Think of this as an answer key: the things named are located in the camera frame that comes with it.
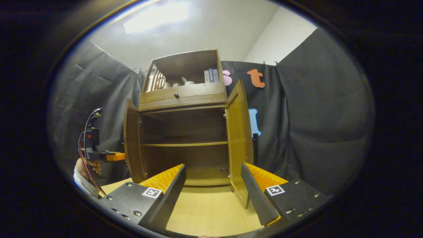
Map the wooden shoe cabinet door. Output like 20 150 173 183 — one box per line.
124 98 147 184
225 80 260 209

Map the red cable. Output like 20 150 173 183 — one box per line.
78 132 107 196

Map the black cable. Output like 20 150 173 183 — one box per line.
83 107 103 159

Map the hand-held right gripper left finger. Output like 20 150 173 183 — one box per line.
97 164 187 232

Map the wooden double-door shoe cabinet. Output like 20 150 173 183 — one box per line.
138 50 232 186

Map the black backdrop cloth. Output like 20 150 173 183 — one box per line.
48 28 375 195

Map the wooden inner cabinet shelf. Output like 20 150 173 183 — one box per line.
141 141 228 147

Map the wooden cabinet drawer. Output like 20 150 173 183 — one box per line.
139 83 228 111

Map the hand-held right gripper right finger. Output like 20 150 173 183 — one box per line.
241 162 327 227

